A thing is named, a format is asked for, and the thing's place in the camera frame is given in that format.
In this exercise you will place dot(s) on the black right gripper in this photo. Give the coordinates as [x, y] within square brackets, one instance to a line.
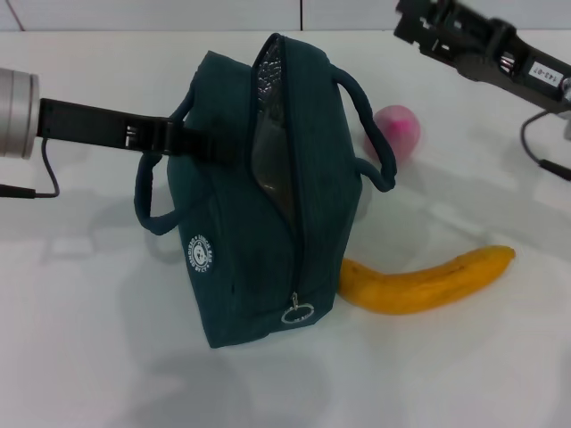
[499, 53]

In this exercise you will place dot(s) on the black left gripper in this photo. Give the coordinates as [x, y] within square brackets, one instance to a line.
[98, 127]

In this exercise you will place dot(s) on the dark teal insulated lunch bag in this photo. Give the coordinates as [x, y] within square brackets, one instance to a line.
[223, 223]

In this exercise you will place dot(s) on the pink peach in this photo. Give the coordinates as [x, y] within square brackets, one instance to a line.
[401, 129]

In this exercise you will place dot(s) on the yellow banana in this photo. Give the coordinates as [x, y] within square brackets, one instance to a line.
[424, 290]

